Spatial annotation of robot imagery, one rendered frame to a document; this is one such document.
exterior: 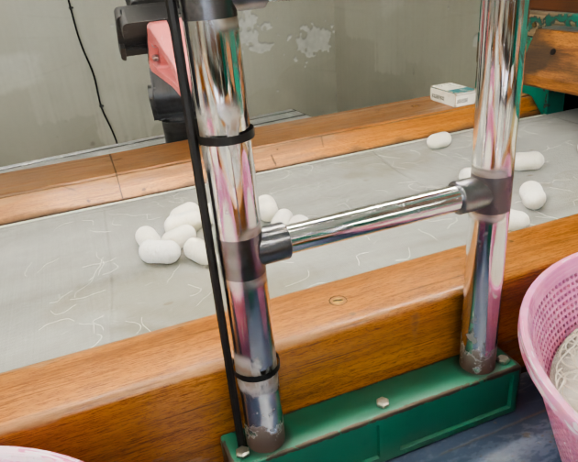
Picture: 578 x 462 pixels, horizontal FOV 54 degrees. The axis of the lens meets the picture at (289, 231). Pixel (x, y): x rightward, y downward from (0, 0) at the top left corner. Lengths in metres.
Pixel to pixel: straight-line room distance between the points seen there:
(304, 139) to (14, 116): 1.94
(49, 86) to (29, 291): 2.06
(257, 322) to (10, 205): 0.43
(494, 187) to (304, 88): 2.55
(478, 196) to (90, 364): 0.24
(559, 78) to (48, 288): 0.62
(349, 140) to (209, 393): 0.46
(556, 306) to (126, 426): 0.28
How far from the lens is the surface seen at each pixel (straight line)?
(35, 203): 0.67
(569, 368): 0.40
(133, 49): 0.67
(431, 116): 0.80
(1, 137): 2.57
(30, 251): 0.59
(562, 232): 0.48
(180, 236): 0.51
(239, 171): 0.25
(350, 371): 0.37
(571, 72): 0.78
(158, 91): 0.92
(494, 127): 0.32
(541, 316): 0.40
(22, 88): 2.53
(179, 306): 0.44
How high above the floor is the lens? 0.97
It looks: 26 degrees down
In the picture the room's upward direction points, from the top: 5 degrees counter-clockwise
